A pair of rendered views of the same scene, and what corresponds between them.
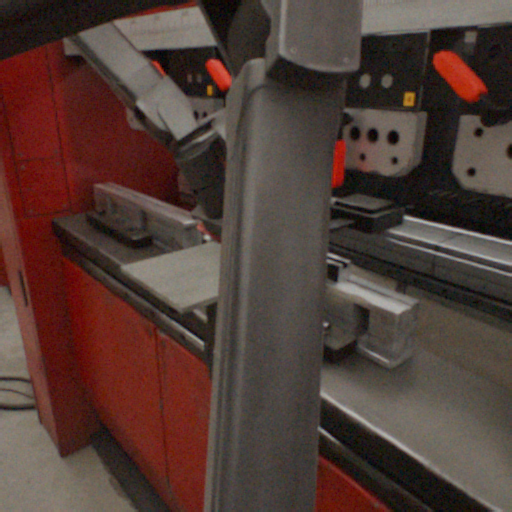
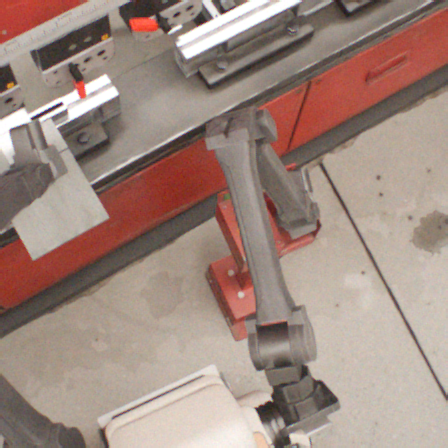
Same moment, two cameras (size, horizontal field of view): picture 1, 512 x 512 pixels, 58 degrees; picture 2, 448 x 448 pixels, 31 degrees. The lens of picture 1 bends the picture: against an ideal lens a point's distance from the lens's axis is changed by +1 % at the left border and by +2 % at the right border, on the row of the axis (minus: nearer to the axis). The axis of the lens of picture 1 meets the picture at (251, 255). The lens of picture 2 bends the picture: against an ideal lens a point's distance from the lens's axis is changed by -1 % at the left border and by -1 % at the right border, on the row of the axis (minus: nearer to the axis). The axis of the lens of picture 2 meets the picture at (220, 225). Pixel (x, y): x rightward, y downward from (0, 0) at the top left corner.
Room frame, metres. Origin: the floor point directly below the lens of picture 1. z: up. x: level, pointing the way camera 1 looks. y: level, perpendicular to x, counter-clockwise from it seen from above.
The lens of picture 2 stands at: (0.30, 0.57, 2.62)
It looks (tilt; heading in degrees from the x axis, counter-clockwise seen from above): 73 degrees down; 270
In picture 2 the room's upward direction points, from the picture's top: 9 degrees clockwise
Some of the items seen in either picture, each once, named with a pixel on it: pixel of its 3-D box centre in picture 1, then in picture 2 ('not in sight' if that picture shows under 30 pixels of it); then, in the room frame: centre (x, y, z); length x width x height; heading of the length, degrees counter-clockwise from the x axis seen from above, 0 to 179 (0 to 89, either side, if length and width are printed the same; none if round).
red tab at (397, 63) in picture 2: not in sight; (390, 67); (-0.10, -0.61, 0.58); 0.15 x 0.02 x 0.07; 40
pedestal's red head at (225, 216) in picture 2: not in sight; (267, 219); (0.19, -0.04, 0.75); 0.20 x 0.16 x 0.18; 33
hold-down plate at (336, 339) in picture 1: (278, 314); (46, 162); (0.71, -0.05, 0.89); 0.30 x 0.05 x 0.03; 40
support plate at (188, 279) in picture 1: (221, 265); (42, 187); (0.68, 0.05, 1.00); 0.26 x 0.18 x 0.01; 130
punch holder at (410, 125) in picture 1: (384, 104); (67, 38); (0.64, -0.18, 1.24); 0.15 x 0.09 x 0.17; 40
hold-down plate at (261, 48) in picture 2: not in sight; (257, 51); (0.28, -0.41, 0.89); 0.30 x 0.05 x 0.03; 40
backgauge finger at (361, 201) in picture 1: (341, 218); not in sight; (0.89, -0.18, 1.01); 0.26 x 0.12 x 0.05; 130
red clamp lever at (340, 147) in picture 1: (339, 150); (77, 81); (0.62, -0.12, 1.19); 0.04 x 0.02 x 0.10; 130
